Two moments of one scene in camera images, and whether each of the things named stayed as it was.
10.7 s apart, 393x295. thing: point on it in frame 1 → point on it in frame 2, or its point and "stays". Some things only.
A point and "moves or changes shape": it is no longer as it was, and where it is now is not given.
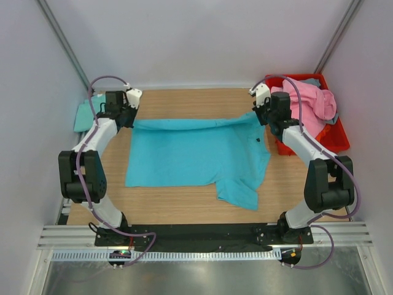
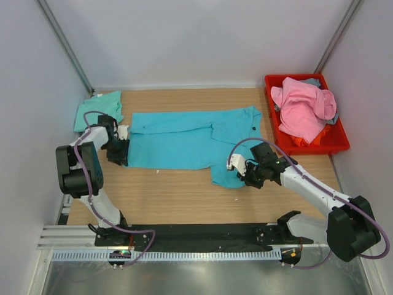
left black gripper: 134,111 → 121,157
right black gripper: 258,110 → 246,179
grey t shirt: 317,83 stays
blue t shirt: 231,154 moves or changes shape
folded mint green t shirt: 84,119 stays
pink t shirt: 317,105 stays
